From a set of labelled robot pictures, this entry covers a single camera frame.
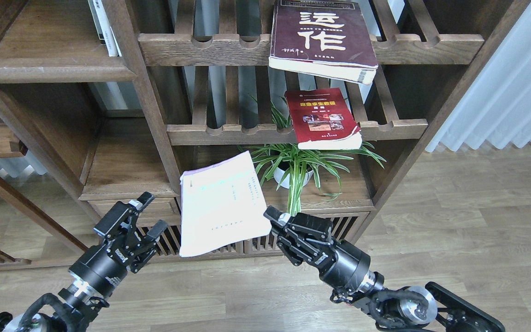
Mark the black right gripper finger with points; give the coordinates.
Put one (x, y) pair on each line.
(279, 220)
(310, 225)

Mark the white upright books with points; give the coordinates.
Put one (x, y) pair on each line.
(103, 27)

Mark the white pleated curtain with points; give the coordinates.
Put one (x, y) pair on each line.
(497, 107)

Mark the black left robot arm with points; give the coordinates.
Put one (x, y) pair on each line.
(58, 313)

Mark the dark wooden bookshelf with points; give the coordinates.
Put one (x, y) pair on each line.
(193, 83)

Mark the dark red thick book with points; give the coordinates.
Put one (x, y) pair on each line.
(326, 38)

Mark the green spider plant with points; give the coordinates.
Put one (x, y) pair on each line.
(296, 164)

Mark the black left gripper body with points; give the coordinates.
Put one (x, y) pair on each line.
(101, 269)

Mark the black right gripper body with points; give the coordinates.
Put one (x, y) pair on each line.
(341, 265)

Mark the white lavender paperback book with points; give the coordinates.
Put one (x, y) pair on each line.
(222, 204)

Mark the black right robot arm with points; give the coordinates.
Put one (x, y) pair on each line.
(412, 308)

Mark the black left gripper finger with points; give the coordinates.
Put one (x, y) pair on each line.
(122, 215)
(153, 233)

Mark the red paperback book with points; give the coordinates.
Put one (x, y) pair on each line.
(322, 121)

